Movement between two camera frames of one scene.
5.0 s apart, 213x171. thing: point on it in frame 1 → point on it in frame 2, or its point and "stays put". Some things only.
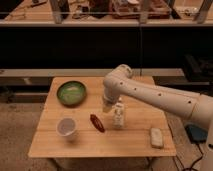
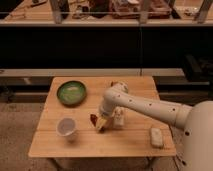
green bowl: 71,93 stays put
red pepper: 97,123 stays put
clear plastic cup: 66,127 stays put
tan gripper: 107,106 → 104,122
